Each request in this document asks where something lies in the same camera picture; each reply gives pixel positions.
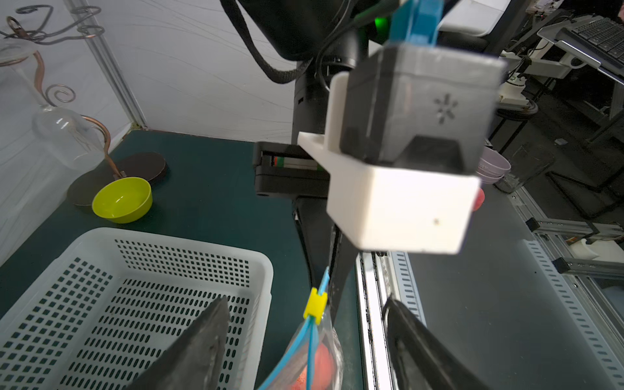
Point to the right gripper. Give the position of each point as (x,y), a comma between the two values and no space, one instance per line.
(287,171)

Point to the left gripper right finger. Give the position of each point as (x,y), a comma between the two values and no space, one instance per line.
(419,360)

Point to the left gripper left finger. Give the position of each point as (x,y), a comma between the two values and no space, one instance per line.
(194,360)

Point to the pink peach back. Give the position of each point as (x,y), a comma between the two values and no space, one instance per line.
(324,371)

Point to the white plastic perforated basket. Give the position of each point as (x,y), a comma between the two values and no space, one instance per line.
(115,300)

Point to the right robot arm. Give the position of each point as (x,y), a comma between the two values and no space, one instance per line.
(295,41)

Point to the green plastic bowl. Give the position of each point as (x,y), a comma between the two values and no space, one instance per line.
(124,201)

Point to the brown metal hook stand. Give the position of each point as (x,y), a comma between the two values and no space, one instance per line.
(149,165)

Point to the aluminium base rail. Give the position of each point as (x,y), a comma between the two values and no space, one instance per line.
(379,277)

